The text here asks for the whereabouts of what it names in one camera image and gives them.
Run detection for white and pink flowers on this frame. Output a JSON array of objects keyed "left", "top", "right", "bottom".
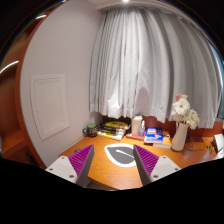
[{"left": 171, "top": 94, "right": 200, "bottom": 130}]

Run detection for black cable on desk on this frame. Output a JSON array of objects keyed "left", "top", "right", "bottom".
[{"left": 185, "top": 135, "right": 218, "bottom": 156}]

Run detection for white wall access panel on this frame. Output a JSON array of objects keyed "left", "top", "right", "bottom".
[{"left": 30, "top": 74, "right": 69, "bottom": 141}]

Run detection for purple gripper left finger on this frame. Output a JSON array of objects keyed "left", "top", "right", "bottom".
[{"left": 47, "top": 145, "right": 94, "bottom": 187}]

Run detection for white ceramic vase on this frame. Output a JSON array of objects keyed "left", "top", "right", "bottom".
[{"left": 172, "top": 123, "right": 189, "bottom": 151}]

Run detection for white pleated curtain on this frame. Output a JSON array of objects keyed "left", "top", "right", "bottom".
[{"left": 89, "top": 7, "right": 221, "bottom": 128}]

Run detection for blue and white book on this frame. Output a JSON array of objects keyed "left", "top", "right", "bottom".
[{"left": 144, "top": 128, "right": 163, "bottom": 143}]

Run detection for grey leaf-shaped mouse pad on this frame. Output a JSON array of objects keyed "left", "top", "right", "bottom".
[{"left": 104, "top": 143, "right": 136, "bottom": 168}]

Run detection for small clear sanitizer bottle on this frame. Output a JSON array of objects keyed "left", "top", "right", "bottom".
[{"left": 139, "top": 120, "right": 145, "bottom": 137}]

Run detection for red flat tray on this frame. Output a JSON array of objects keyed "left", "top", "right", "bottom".
[{"left": 126, "top": 133, "right": 144, "bottom": 141}]

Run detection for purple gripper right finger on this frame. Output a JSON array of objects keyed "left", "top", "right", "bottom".
[{"left": 133, "top": 145, "right": 180, "bottom": 185}]

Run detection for white device at desk edge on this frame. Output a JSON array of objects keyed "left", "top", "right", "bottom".
[{"left": 214, "top": 134, "right": 224, "bottom": 153}]

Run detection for black and yellow book stack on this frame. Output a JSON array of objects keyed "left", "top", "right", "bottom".
[{"left": 98, "top": 120, "right": 130, "bottom": 141}]

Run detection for dark green mug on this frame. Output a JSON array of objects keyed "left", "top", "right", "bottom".
[{"left": 83, "top": 123, "right": 98, "bottom": 137}]

